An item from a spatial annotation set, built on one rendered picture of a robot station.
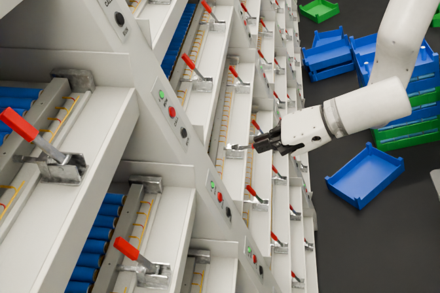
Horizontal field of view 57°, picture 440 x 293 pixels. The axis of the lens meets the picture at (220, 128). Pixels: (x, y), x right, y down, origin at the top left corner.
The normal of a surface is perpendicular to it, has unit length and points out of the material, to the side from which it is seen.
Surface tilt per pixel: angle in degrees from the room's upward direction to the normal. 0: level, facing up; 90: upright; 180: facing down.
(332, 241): 0
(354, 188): 0
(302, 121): 11
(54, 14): 90
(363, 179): 0
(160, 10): 21
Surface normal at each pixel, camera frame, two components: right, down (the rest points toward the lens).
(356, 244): -0.36, -0.74
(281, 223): -0.01, -0.76
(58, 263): 0.99, 0.07
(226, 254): -0.11, 0.64
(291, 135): -0.57, -0.60
